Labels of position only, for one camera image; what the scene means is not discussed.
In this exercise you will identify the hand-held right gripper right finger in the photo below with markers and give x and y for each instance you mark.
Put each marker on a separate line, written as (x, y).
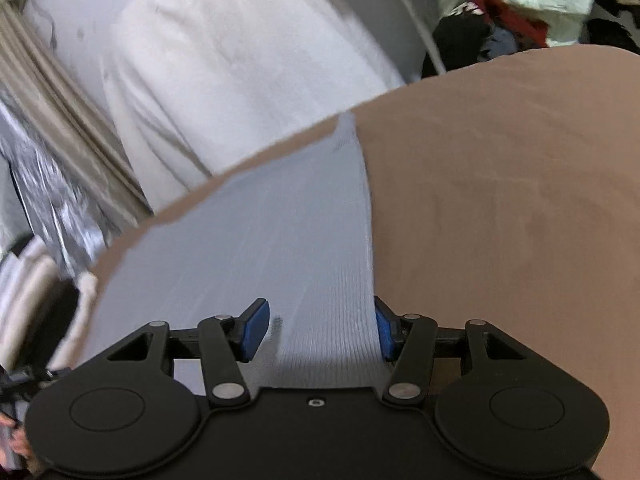
(385, 332)

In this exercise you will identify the person's left hand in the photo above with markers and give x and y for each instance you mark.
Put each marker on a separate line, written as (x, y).
(15, 440)

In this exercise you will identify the silver foil sheet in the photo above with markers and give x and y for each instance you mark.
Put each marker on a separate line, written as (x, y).
(55, 195)

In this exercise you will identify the white folded towels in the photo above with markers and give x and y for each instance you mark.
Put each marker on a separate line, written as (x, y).
(27, 285)

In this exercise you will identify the white quilt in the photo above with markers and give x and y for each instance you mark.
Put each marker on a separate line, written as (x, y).
(235, 70)

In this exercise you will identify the pile of dark clothes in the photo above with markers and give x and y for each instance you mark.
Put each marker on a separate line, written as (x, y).
(480, 30)

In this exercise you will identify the beige pleated curtain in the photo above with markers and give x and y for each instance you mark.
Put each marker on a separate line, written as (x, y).
(65, 100)

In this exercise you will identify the grey waffle-knit garment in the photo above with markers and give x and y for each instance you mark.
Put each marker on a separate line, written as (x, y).
(280, 240)

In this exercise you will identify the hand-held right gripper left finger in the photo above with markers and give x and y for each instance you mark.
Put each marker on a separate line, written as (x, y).
(252, 330)

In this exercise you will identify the white tube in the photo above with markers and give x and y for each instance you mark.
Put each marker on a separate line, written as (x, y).
(417, 15)

